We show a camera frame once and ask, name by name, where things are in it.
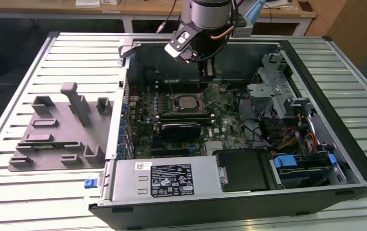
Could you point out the small white box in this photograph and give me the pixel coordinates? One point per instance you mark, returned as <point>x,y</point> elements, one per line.
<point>111,2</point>

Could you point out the hard disk in blue carrier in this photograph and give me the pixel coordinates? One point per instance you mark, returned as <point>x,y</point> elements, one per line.
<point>284,161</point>

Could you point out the thin locking lever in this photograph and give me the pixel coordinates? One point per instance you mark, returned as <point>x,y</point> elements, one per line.
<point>171,86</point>

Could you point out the blue case latch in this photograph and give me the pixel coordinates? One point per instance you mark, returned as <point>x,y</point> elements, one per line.
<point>91,183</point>

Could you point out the small black box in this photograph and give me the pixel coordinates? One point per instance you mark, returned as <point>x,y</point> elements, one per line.
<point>306,5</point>

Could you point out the RAM slot black clips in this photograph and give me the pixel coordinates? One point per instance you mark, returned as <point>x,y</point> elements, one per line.
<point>176,88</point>
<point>176,84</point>

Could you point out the black PC case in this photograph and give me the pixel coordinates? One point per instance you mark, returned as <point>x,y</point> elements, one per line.
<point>201,216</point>

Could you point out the silver chipset heatsink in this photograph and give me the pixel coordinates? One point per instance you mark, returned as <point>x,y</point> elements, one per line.
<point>213,147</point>

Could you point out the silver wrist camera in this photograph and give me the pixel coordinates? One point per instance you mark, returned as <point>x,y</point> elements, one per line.
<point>177,43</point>

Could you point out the black expansion slot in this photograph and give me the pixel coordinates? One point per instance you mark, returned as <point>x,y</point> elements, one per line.
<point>169,152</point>

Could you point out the grey parts rack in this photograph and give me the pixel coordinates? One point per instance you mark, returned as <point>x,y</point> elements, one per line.
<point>60,125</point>

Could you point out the black drive connector block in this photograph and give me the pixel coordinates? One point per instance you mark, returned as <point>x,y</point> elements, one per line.
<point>271,130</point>

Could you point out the silver coin battery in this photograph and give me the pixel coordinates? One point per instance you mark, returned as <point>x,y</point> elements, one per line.
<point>223,88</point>

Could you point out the black plastic shroud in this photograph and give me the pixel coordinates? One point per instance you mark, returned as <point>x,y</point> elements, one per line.
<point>244,168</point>

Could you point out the CPU socket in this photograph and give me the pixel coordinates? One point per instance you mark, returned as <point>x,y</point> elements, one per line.
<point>172,106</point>

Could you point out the green motherboard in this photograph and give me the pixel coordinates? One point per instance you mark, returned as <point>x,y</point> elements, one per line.
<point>228,134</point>

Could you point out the silver drive cage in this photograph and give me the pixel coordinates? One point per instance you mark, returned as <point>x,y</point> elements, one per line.
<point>267,96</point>

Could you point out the RAM slot white clips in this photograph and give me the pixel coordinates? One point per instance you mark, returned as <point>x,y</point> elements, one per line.
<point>176,86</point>
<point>176,81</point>

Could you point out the black graphics card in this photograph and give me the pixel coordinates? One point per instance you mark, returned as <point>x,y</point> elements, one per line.
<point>179,132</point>

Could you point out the green RAM stick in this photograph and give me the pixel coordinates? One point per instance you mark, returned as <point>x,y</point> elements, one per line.
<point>52,145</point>

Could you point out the blue bay latch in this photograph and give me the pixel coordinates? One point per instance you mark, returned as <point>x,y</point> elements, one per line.
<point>331,159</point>

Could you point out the wooden cabinet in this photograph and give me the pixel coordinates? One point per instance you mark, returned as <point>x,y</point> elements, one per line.
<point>356,24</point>

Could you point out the wooden desk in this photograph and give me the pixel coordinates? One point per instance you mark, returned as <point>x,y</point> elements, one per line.
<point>41,9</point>

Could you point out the silver CPU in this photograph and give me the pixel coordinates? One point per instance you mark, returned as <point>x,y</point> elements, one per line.
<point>187,102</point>

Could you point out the silver power supply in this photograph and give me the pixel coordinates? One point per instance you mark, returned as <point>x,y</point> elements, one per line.
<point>128,183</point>

